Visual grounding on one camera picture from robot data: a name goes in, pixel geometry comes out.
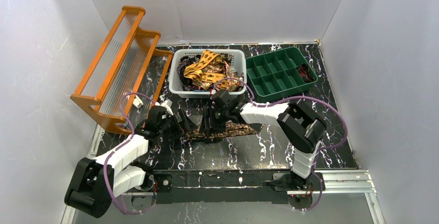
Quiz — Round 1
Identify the black brown floral tie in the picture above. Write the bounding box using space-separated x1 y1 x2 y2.
184 122 263 140

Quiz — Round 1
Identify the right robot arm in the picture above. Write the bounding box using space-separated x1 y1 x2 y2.
199 90 327 190

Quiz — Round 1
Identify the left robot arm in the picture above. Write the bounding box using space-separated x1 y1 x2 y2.
64 106 197 218

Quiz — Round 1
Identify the flamingo patterned tie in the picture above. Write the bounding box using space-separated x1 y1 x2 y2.
218 63 243 92

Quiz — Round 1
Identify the yellow patterned tie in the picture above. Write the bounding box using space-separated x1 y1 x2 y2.
183 50 230 91

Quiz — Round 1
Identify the orange wooden rack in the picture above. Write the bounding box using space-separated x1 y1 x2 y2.
70 6 173 135

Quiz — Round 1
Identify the green compartment tray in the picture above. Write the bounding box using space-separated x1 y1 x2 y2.
246 47 318 103

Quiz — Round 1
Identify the rolled dark red tie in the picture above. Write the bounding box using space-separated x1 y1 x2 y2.
297 64 315 83

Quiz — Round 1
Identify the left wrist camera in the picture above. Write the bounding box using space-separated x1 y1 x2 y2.
154 99 174 115

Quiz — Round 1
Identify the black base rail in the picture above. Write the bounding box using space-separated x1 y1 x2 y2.
153 169 293 204

